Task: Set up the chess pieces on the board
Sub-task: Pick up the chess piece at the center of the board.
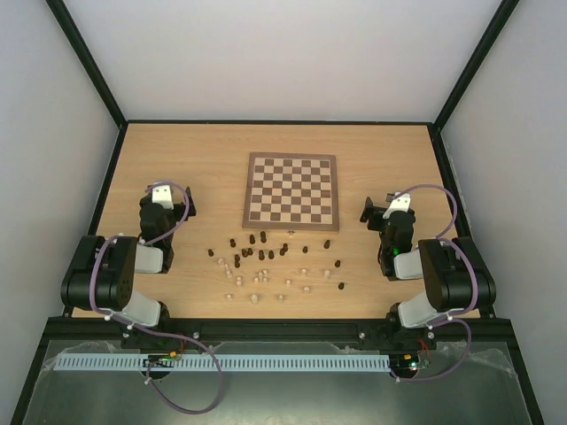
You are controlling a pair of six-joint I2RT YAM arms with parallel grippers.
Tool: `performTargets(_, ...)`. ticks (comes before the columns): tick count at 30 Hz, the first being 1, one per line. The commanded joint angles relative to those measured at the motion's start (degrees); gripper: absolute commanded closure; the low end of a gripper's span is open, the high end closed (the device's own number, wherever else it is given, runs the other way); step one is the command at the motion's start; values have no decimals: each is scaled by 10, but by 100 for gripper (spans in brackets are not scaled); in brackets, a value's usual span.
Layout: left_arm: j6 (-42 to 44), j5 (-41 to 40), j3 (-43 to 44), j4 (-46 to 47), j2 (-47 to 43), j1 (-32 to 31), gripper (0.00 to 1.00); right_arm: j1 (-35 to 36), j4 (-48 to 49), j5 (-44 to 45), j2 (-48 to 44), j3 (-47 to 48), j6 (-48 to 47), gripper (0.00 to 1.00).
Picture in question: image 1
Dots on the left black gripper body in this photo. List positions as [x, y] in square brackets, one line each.
[191, 210]

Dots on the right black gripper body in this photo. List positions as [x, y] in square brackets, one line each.
[376, 214]

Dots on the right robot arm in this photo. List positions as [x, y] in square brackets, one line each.
[456, 279]

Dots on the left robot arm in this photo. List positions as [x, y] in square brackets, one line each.
[100, 277]

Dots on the wooden chess board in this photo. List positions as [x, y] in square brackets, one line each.
[291, 191]

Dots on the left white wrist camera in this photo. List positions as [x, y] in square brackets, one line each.
[163, 195]

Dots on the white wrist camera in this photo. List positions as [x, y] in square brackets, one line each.
[163, 195]
[397, 202]

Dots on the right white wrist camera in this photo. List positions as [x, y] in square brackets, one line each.
[397, 202]

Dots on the light blue slotted cable duct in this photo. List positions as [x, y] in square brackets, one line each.
[372, 363]

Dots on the black aluminium frame rail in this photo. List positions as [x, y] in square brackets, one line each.
[367, 335]

